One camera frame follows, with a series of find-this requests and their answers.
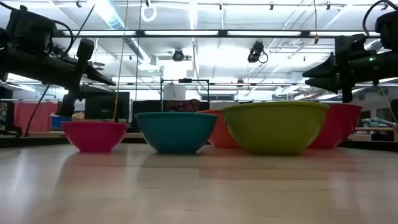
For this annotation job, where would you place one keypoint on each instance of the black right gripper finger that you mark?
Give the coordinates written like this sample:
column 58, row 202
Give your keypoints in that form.
column 323, row 68
column 325, row 84

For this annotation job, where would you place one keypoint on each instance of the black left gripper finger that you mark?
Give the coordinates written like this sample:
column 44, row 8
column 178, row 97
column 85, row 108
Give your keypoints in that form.
column 99, row 74
column 96, row 91

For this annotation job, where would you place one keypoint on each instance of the stack of rainbow nested bowls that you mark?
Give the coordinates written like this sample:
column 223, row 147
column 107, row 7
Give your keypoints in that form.
column 340, row 124

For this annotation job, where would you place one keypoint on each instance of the small pink plastic bowl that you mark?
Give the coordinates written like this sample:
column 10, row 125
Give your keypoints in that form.
column 94, row 137

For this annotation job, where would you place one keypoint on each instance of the lime green plastic bowl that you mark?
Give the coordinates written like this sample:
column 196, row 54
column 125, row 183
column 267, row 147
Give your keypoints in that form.
column 275, row 127

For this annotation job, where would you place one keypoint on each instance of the teal plastic bowl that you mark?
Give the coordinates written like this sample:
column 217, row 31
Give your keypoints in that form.
column 175, row 133

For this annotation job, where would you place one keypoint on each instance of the orange plastic bowl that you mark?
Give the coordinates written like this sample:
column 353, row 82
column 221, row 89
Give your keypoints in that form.
column 222, row 133

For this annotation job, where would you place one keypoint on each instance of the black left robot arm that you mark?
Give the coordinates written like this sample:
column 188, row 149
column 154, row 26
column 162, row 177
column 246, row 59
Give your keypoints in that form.
column 31, row 67

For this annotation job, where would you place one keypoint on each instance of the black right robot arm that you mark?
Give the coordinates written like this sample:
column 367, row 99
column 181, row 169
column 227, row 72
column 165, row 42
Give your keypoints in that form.
column 382, row 62

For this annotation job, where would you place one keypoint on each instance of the black monitor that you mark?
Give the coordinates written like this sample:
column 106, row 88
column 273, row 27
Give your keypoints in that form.
column 105, row 107

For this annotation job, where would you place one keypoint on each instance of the blue bin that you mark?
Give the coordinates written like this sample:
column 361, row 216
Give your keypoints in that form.
column 59, row 121

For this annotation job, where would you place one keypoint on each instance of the red cloth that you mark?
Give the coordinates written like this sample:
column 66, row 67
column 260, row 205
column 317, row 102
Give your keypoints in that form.
column 34, row 116

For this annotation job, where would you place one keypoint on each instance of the white bucket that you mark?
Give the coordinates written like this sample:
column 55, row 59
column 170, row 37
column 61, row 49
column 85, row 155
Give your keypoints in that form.
column 174, row 92

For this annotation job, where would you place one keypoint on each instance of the black round ceiling fixture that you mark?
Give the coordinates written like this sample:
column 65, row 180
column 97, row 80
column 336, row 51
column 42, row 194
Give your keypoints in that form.
column 178, row 55

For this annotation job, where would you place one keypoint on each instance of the black metal stand frame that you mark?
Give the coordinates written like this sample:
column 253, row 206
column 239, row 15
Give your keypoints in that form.
column 161, row 93

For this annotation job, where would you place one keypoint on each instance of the black overhead camera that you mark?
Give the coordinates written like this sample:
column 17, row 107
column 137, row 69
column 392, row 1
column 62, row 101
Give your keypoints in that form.
column 256, row 51

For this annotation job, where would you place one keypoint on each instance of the black overhead frame beam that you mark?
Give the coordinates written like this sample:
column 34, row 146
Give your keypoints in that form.
column 222, row 33

